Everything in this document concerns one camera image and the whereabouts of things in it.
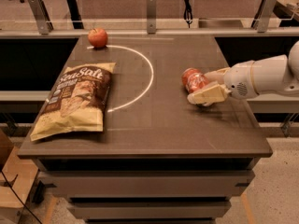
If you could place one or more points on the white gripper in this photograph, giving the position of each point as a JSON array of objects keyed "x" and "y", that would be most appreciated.
[{"x": 239, "y": 80}]

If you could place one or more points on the red coke can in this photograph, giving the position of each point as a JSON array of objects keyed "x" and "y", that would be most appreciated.
[{"x": 193, "y": 80}]

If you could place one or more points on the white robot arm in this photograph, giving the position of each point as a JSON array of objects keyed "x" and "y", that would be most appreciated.
[{"x": 279, "y": 74}]

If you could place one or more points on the red apple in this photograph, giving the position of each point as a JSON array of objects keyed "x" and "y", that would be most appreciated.
[{"x": 97, "y": 37}]

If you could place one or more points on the grey drawer cabinet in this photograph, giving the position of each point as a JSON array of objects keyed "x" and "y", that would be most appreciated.
[{"x": 148, "y": 197}]

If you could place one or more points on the sea salt chips bag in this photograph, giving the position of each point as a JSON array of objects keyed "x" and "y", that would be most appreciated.
[{"x": 78, "y": 101}]

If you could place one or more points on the cardboard box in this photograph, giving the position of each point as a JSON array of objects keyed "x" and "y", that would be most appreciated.
[{"x": 17, "y": 177}]

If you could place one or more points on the right metal rail bracket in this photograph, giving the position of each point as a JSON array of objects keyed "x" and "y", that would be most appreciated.
[{"x": 261, "y": 21}]

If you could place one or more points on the metal rail bracket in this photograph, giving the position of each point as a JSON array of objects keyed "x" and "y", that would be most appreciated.
[
  {"x": 151, "y": 16},
  {"x": 41, "y": 15},
  {"x": 261, "y": 21}
]

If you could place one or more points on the middle metal rail bracket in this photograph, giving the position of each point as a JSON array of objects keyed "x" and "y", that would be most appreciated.
[{"x": 151, "y": 16}]

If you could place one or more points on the left metal rail bracket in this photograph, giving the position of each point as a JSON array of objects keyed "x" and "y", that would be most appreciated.
[{"x": 41, "y": 15}]

